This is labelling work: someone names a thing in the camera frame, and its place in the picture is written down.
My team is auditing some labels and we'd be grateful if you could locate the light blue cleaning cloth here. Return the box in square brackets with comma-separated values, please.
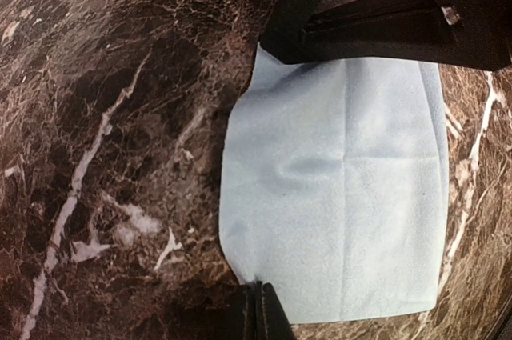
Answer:
[219, 49, 449, 324]

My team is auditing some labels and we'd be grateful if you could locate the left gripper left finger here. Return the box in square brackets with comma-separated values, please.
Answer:
[234, 283, 258, 340]

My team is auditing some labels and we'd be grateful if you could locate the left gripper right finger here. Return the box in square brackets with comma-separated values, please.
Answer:
[255, 282, 297, 340]

